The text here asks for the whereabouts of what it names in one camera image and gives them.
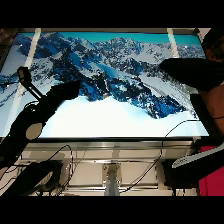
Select silver frame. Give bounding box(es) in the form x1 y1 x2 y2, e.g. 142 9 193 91
0 139 202 197

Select person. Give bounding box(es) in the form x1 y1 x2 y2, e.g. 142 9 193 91
199 28 224 197

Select black cable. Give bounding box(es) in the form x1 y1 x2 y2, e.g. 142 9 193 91
39 144 75 197
120 118 201 194

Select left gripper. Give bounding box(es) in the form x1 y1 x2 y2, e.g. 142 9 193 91
45 79 82 108

